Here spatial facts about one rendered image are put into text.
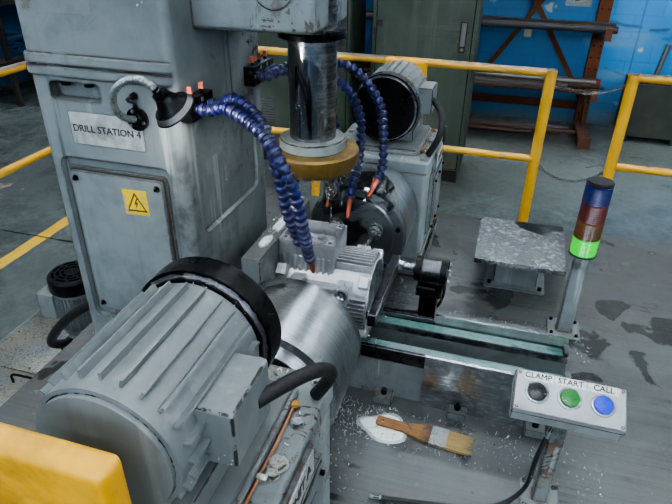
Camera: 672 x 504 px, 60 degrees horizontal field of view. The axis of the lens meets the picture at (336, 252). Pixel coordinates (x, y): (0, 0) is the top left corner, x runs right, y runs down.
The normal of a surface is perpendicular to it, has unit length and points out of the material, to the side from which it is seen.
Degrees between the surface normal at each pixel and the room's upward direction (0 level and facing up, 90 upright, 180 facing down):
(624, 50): 90
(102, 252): 90
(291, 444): 0
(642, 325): 0
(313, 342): 39
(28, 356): 0
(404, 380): 90
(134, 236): 90
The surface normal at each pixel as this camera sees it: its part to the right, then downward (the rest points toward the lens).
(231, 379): 0.01, -0.87
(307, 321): 0.40, -0.73
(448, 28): -0.28, 0.47
